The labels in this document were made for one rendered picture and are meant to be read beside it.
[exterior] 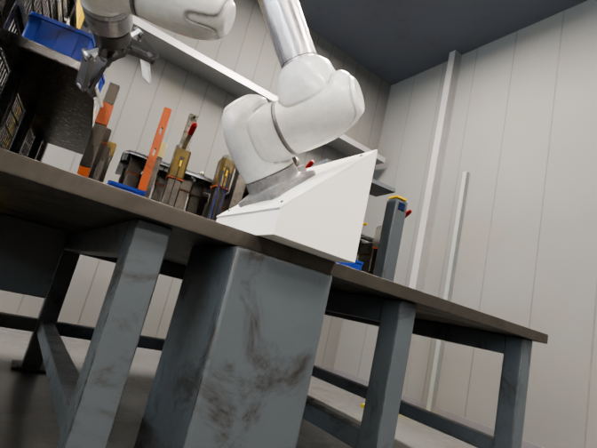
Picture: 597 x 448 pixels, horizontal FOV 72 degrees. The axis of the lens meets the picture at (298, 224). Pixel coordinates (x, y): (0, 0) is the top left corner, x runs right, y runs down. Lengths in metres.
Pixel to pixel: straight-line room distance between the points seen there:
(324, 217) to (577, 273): 2.60
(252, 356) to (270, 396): 0.11
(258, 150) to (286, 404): 0.64
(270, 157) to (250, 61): 3.30
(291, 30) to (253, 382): 0.87
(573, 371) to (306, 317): 2.49
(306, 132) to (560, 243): 2.71
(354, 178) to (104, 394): 0.76
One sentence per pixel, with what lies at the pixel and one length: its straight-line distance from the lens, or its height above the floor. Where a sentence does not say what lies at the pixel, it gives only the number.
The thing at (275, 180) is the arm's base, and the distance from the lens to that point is 1.13.
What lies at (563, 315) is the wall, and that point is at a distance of 3.41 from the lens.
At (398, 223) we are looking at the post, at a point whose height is 1.03.
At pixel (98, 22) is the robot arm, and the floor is 0.98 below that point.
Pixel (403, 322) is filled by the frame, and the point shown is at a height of 0.59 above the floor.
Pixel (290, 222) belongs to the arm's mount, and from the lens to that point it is 0.97.
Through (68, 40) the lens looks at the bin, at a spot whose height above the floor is 1.12.
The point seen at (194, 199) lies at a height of 0.91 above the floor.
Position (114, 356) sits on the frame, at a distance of 0.97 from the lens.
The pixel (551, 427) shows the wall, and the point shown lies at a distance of 3.40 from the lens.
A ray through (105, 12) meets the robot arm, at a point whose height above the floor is 0.99.
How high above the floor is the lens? 0.54
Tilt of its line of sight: 12 degrees up
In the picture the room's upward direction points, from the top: 13 degrees clockwise
